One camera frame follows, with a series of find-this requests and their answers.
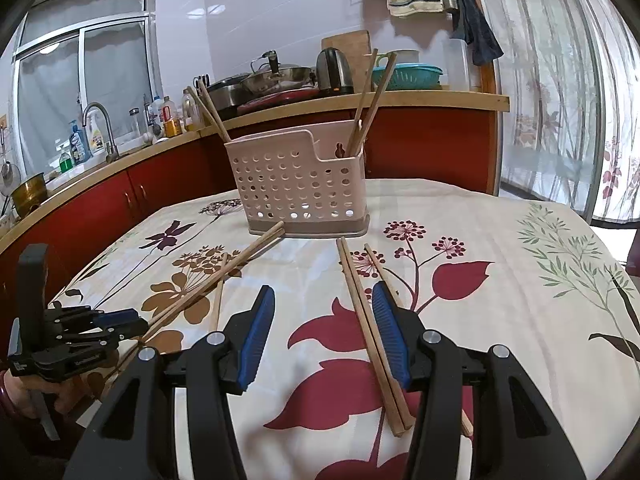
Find red kitchen cabinets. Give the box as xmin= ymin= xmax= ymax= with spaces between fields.
xmin=1 ymin=104 xmax=497 ymax=353

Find left hand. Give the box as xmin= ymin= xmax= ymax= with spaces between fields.
xmin=1 ymin=370 xmax=90 ymax=418

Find brass bowl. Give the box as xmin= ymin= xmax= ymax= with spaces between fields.
xmin=11 ymin=172 xmax=48 ymax=219

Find chrome sink faucet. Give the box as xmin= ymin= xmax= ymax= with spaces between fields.
xmin=81 ymin=101 xmax=122 ymax=164

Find floral tablecloth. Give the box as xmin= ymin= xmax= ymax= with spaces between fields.
xmin=55 ymin=180 xmax=639 ymax=479

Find white spray bottle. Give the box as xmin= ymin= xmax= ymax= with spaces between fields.
xmin=87 ymin=110 xmax=105 ymax=155

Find blue dish soap bottle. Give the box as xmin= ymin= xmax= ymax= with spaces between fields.
xmin=68 ymin=119 xmax=92 ymax=166

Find sliding window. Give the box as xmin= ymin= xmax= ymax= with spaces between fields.
xmin=10 ymin=11 xmax=162 ymax=176

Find pink perforated utensil holder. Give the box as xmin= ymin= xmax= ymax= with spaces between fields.
xmin=226 ymin=120 xmax=369 ymax=238

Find steel wok with lid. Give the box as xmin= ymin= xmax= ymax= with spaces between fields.
xmin=241 ymin=50 xmax=316 ymax=98

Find steel electric kettle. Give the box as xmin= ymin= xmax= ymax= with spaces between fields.
xmin=316 ymin=47 xmax=354 ymax=96

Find wooden countertop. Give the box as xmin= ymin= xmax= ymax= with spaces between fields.
xmin=1 ymin=90 xmax=510 ymax=252

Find floral curtain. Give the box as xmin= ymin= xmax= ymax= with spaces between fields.
xmin=483 ymin=0 xmax=639 ymax=228

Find wooden cutting board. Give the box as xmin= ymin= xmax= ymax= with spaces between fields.
xmin=321 ymin=29 xmax=372 ymax=93

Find teal plastic colander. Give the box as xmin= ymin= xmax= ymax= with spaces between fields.
xmin=387 ymin=63 xmax=444 ymax=91

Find clear plastic jug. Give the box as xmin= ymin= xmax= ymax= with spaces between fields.
xmin=444 ymin=38 xmax=471 ymax=91

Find dark hanging cloth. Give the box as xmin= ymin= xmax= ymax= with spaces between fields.
xmin=452 ymin=0 xmax=503 ymax=66

